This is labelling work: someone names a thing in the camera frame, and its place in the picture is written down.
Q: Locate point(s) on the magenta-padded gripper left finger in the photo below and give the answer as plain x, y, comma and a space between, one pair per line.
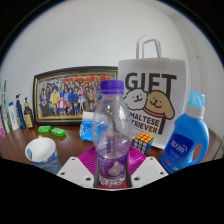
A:
75, 170

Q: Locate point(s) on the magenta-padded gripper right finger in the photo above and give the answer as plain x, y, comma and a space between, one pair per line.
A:
150, 170

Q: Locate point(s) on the clear purple-capped water bottle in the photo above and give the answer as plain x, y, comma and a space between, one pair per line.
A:
112, 130

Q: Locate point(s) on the colourful puzzle cube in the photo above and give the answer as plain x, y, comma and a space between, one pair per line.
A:
144, 142

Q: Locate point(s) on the blue patterned paper cup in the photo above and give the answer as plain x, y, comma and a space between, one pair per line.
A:
41, 151

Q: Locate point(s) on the small green pack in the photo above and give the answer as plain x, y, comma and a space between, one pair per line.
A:
58, 132
44, 129

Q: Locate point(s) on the blue tissue pack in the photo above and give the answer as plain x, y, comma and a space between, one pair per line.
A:
86, 130

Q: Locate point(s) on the blue detergent bottle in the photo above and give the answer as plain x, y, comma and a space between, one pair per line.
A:
185, 141

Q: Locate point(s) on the amber pump bottle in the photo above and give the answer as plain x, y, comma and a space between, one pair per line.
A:
29, 118

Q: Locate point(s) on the brown wooden side table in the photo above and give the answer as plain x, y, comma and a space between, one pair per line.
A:
216, 145

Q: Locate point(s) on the framed group picture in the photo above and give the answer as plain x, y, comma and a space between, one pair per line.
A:
66, 96

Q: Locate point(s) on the dark blue pump bottle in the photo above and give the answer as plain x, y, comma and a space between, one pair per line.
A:
20, 115

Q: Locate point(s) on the white blue-capped bottle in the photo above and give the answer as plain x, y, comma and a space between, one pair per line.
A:
13, 118

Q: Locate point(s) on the white paper gift bag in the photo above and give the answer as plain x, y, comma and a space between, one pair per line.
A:
151, 70

